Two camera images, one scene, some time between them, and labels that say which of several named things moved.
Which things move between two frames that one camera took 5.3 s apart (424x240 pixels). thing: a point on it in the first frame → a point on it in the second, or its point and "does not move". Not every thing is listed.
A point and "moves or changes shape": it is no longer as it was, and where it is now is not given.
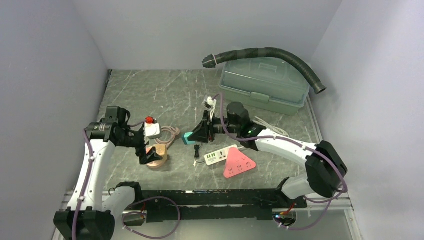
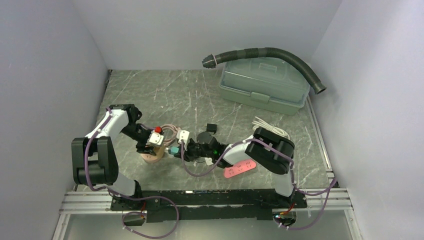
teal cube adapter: x=185 y=136 moves or changes shape
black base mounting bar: x=165 y=205 does not move
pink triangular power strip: x=237 y=162 does not move
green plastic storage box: x=273 y=84 does not move
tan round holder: x=160 y=163 moves or changes shape
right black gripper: x=204 y=132 → x=187 y=154
